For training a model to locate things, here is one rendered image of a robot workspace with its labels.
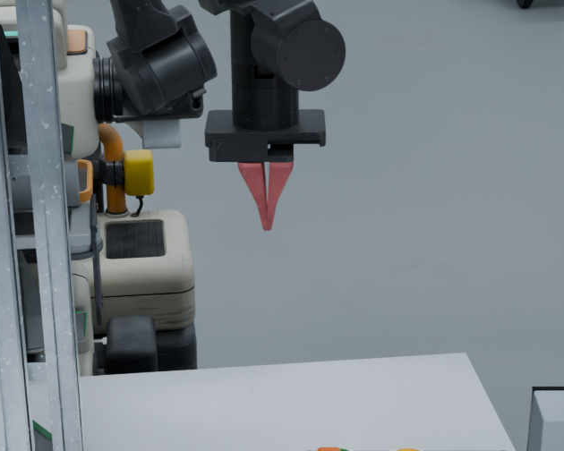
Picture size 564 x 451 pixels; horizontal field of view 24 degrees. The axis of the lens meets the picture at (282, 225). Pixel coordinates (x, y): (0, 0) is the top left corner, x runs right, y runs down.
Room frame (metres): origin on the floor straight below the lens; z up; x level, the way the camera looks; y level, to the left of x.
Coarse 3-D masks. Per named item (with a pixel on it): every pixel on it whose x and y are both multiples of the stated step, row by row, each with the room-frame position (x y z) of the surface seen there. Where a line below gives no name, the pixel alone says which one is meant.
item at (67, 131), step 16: (0, 32) 0.81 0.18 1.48; (0, 48) 0.81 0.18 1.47; (0, 64) 0.81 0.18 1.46; (16, 80) 0.83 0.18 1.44; (16, 96) 0.83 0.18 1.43; (16, 112) 0.83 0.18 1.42; (16, 128) 0.83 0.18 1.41; (64, 128) 0.92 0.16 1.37; (16, 144) 0.82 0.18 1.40; (64, 144) 0.92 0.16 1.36
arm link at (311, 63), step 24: (216, 0) 1.03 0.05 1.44; (240, 0) 1.02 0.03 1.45; (264, 0) 1.00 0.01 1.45; (288, 0) 0.99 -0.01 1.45; (312, 0) 0.98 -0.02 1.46; (264, 24) 0.99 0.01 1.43; (288, 24) 0.96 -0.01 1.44; (312, 24) 0.97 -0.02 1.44; (264, 48) 0.99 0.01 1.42; (288, 48) 0.96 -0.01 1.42; (312, 48) 0.97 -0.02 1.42; (336, 48) 0.98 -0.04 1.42; (288, 72) 0.96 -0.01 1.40; (312, 72) 0.97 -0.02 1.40; (336, 72) 0.98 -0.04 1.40
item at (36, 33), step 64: (0, 128) 0.65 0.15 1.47; (0, 192) 0.64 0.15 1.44; (64, 192) 0.83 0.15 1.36; (0, 256) 0.64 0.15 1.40; (64, 256) 0.81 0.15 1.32; (0, 320) 0.64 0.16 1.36; (64, 320) 0.81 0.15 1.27; (0, 384) 0.64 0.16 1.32; (64, 384) 0.81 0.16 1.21; (0, 448) 0.64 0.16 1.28; (64, 448) 0.81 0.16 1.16
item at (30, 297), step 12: (24, 264) 0.82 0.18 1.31; (24, 276) 0.82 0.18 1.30; (24, 288) 0.81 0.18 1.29; (36, 288) 0.84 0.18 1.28; (24, 300) 0.81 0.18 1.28; (36, 300) 0.83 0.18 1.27; (24, 312) 0.81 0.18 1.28; (36, 312) 0.83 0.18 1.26; (84, 312) 0.93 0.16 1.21; (24, 324) 0.81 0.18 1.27; (36, 324) 0.83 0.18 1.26; (84, 324) 0.93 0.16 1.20; (36, 336) 0.83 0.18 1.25; (84, 336) 0.93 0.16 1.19; (36, 348) 0.83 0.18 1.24
